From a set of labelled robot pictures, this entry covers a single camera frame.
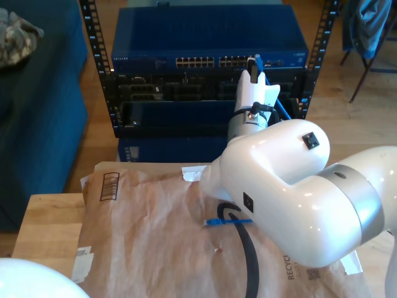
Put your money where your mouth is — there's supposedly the camouflage cloth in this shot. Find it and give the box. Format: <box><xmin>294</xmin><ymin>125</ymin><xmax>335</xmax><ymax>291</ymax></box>
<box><xmin>0</xmin><ymin>7</ymin><xmax>45</xmax><ymax>69</ymax></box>

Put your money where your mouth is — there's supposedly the blue sofa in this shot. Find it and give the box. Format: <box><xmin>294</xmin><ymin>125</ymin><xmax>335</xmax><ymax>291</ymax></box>
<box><xmin>0</xmin><ymin>0</ymin><xmax>89</xmax><ymax>233</ymax></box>

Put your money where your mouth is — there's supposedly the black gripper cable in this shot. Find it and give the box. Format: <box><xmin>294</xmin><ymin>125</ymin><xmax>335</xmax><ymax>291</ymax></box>
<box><xmin>249</xmin><ymin>101</ymin><xmax>275</xmax><ymax>120</ymax></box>

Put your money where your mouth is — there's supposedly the dark blue box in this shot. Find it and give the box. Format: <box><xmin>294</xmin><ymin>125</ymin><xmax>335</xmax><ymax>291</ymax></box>
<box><xmin>116</xmin><ymin>135</ymin><xmax>230</xmax><ymax>164</ymax></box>

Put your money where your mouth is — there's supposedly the brown paper mailer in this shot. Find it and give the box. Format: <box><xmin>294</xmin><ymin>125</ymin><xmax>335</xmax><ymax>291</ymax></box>
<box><xmin>68</xmin><ymin>160</ymin><xmax>373</xmax><ymax>298</ymax></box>

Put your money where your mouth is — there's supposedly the blue network cable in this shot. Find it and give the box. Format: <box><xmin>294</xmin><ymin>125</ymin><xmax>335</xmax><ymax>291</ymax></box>
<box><xmin>203</xmin><ymin>53</ymin><xmax>293</xmax><ymax>229</ymax></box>

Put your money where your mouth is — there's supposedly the black rack shelf unit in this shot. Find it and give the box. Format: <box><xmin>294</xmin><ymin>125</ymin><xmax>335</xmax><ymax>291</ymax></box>
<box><xmin>113</xmin><ymin>98</ymin><xmax>303</xmax><ymax>139</ymax></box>

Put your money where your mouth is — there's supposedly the black rack server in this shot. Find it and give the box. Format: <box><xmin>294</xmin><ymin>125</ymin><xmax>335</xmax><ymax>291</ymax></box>
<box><xmin>104</xmin><ymin>70</ymin><xmax>311</xmax><ymax>102</ymax></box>

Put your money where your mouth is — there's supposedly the blue network switch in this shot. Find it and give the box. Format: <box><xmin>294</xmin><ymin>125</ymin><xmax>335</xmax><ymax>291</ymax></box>
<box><xmin>110</xmin><ymin>4</ymin><xmax>310</xmax><ymax>73</ymax></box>

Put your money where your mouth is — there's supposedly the dark metal chair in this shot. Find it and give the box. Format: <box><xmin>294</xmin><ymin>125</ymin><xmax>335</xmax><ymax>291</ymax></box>
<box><xmin>339</xmin><ymin>0</ymin><xmax>397</xmax><ymax>105</ymax></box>

